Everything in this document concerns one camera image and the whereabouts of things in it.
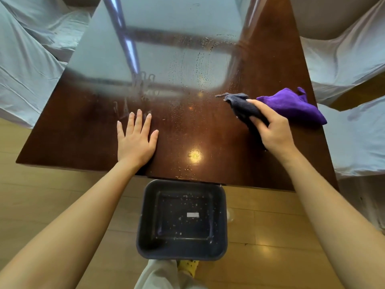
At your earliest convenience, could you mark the person's left forearm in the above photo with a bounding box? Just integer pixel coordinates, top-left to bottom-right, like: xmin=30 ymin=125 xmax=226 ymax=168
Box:
xmin=0 ymin=159 xmax=145 ymax=289

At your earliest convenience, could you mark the dark grey plastic tub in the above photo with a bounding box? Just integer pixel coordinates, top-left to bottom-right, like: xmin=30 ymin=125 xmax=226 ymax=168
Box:
xmin=136 ymin=179 xmax=228 ymax=262

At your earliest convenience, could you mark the person's white trouser leg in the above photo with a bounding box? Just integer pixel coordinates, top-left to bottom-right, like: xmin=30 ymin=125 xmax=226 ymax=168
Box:
xmin=134 ymin=259 xmax=209 ymax=289

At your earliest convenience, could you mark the person's yellow shoe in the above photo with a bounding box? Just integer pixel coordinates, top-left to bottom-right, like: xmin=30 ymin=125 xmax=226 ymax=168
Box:
xmin=177 ymin=259 xmax=200 ymax=279

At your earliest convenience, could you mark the purple microfibre cloth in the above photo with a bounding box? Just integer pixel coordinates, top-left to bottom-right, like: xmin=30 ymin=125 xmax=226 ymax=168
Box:
xmin=256 ymin=87 xmax=328 ymax=126

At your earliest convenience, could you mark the person's left hand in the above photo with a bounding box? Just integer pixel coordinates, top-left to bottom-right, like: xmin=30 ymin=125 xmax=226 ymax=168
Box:
xmin=117 ymin=109 xmax=159 ymax=171

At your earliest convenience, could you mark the white furniture cover sheet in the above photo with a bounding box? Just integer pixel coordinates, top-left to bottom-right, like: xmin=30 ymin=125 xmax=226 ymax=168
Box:
xmin=0 ymin=0 xmax=91 ymax=129
xmin=317 ymin=96 xmax=385 ymax=179
xmin=289 ymin=0 xmax=385 ymax=106

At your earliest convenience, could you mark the person's right forearm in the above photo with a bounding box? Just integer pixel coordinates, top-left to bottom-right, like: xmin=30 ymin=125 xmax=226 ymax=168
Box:
xmin=280 ymin=146 xmax=385 ymax=289

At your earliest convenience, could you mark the person's right hand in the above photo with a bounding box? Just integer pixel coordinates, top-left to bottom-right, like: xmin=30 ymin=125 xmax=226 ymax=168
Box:
xmin=246 ymin=99 xmax=299 ymax=160

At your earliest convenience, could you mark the dark grey cleaning cloth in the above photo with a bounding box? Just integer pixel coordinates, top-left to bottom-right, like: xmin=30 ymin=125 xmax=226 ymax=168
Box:
xmin=215 ymin=93 xmax=270 ymax=151

